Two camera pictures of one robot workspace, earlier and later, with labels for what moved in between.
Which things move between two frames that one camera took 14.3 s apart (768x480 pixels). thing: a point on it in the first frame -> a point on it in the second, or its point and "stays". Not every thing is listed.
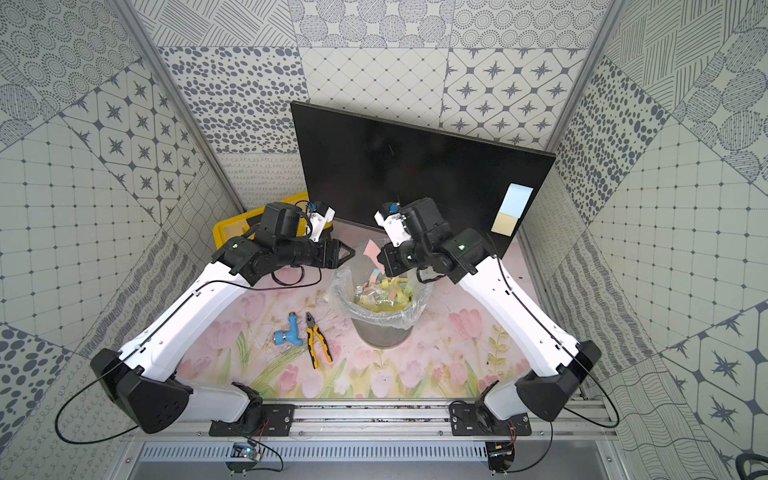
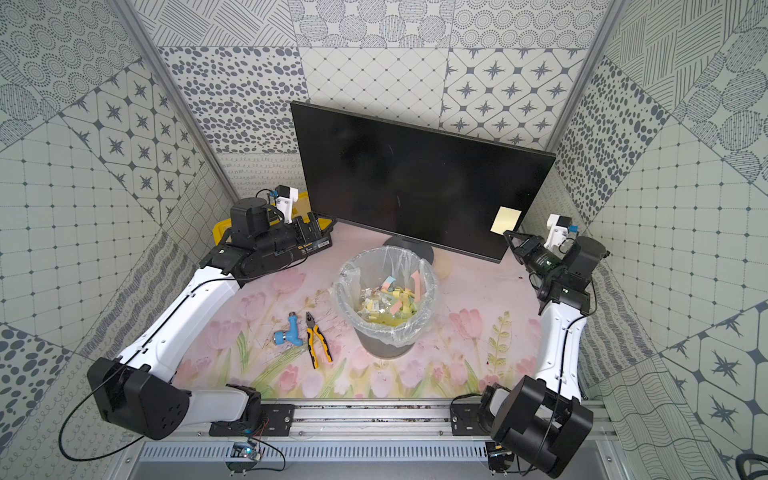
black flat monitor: [356, 165] stays
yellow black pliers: [311, 329] stays
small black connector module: [500, 455] stays
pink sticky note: [372, 251] -> [418, 284]
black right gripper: [386, 257] -> [527, 249]
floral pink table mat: [293, 341] stays
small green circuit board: [245, 450] stays
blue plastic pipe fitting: [291, 336] stays
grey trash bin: [379, 337] -> [379, 348]
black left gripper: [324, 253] -> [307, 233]
